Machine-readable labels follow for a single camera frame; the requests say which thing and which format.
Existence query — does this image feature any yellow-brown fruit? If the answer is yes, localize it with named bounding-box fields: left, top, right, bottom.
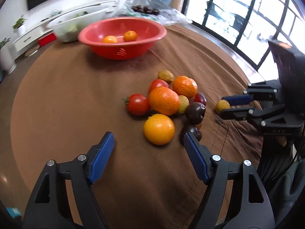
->
left=177, top=95, right=189, bottom=115
left=214, top=99, right=231, bottom=115

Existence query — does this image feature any dark plum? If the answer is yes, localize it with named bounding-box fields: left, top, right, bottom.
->
left=185, top=102, right=206, bottom=125
left=178, top=124, right=203, bottom=146

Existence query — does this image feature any dark plum front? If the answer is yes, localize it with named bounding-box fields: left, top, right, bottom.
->
left=178, top=124, right=203, bottom=146

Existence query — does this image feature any orange tangerine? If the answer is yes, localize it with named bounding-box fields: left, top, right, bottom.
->
left=172, top=76, right=197, bottom=99

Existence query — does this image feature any large central orange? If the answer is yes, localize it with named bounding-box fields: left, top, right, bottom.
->
left=148, top=86, right=180, bottom=116

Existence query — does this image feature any yellow-brown kiwi back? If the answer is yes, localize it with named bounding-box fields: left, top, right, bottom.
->
left=158, top=70, right=174, bottom=84

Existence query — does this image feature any red tomato back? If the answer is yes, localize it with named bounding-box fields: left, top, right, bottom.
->
left=148, top=79, right=170, bottom=93

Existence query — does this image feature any red tomato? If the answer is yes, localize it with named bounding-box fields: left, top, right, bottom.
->
left=148, top=79, right=170, bottom=93
left=123, top=94, right=150, bottom=116

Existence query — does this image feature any person right hand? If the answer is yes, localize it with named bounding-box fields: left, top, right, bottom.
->
left=276, top=136, right=287, bottom=147

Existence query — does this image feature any teal object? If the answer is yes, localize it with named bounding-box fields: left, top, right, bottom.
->
left=6, top=207, right=22, bottom=219

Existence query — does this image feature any brown tablecloth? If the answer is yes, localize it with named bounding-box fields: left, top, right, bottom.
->
left=11, top=26, right=262, bottom=228

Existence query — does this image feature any pile of dark plums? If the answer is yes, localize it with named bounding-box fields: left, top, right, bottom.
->
left=131, top=5, right=160, bottom=15

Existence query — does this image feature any red plastic colander bowl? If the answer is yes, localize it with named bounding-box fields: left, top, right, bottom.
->
left=78, top=17, right=167, bottom=60

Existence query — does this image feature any clear plastic bag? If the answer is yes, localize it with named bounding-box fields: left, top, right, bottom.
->
left=110, top=0, right=191, bottom=26

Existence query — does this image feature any plant white ribbed pot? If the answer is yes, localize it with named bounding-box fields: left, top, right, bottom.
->
left=1, top=38, right=17, bottom=75

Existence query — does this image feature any red box on floor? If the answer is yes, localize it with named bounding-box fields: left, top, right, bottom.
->
left=38, top=33, right=57, bottom=47

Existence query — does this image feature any white bowl with greens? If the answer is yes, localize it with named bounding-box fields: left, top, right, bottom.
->
left=47, top=4, right=114, bottom=43

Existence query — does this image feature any white tv cabinet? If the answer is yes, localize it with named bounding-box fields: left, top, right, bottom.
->
left=13, top=0, right=115, bottom=52

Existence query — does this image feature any small plant on cabinet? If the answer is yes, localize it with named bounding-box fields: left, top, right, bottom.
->
left=12, top=15, right=26, bottom=36

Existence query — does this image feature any black window frame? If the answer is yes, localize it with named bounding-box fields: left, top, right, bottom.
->
left=182, top=0, right=304, bottom=70

